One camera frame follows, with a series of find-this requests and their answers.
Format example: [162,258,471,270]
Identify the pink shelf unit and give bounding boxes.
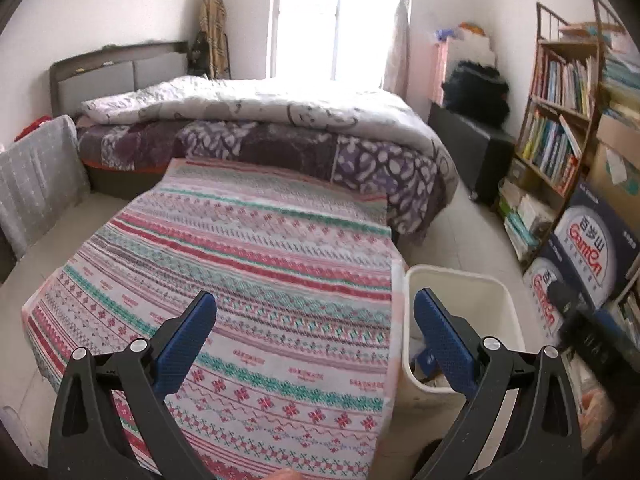
[430,35,498,106]

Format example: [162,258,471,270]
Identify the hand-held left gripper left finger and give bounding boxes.
[47,290,218,480]

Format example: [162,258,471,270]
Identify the white plastic bin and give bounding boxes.
[402,264,527,409]

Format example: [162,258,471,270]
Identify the bright window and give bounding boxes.
[270,0,401,86]

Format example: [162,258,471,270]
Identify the blue orange toy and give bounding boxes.
[435,22,488,41]

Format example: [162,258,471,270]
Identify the pale pink curtain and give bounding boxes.
[382,0,417,93]

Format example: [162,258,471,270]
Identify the red cloth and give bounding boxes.
[15,116,53,142]

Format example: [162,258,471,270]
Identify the blue cardboard box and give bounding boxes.
[415,344,442,377]

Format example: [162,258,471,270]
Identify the stack of flat books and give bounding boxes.
[500,160,558,261]

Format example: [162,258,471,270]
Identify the striped patterned blanket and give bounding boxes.
[21,157,407,480]

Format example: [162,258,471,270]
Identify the black hanging bag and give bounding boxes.
[187,30,211,76]

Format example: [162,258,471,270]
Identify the black backpack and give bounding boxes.
[442,60,511,128]

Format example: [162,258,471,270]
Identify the grey bed headboard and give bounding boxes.
[49,40,191,116]

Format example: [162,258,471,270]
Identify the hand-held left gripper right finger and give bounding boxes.
[412,287,584,480]

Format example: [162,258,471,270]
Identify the wooden bookshelf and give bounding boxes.
[495,0,631,271]

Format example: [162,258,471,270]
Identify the row of books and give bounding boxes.
[532,55,598,116]
[520,110,583,193]

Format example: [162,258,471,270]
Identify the black cabinet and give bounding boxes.
[427,102,516,206]

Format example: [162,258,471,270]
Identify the bed with patterned quilt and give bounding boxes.
[75,75,460,246]

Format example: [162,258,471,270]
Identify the brown cardboard box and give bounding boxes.
[585,110,640,211]

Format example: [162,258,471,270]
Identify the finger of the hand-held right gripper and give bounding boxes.
[545,280,582,318]
[594,307,629,334]

